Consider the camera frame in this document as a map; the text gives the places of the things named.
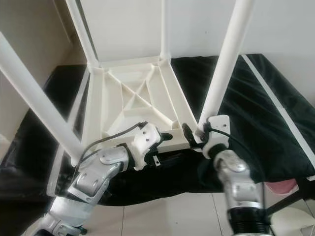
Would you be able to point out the black table cover sheet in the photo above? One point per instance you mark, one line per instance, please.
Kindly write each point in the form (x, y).
(266, 132)

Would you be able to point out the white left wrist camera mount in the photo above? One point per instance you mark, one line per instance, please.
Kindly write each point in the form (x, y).
(145, 140)

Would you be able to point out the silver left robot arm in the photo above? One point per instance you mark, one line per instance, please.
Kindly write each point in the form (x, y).
(93, 177)

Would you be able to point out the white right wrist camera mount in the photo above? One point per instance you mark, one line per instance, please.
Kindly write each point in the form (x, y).
(219, 128)

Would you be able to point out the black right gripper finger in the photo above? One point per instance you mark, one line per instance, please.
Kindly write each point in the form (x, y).
(188, 133)

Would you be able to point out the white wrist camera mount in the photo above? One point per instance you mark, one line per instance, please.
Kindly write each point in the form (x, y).
(145, 140)
(219, 128)

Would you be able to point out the white tape strip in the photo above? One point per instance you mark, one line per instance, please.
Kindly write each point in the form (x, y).
(78, 103)
(275, 103)

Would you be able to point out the black metal table frame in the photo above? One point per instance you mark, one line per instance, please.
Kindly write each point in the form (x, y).
(293, 199)

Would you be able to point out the pink plastic object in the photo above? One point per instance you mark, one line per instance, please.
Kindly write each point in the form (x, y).
(283, 187)

